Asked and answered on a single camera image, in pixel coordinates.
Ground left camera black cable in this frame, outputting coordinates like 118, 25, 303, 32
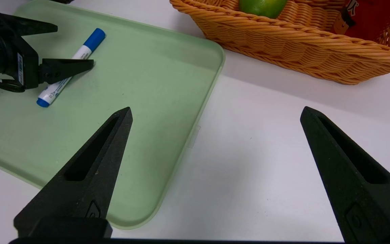
0, 74, 25, 93

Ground white marker with blue cap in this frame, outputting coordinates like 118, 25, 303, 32
36, 28, 106, 108

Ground light green plastic tray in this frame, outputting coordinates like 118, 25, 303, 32
0, 0, 225, 230

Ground orange wicker basket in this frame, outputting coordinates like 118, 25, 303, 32
170, 0, 390, 85

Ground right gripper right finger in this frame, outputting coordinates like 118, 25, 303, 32
300, 106, 390, 242

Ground red soda can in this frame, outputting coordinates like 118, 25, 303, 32
330, 0, 390, 43

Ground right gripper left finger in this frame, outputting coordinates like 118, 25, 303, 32
13, 107, 133, 239

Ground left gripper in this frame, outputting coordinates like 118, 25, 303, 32
0, 7, 95, 90

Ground green lime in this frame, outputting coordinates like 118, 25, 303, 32
238, 0, 288, 19

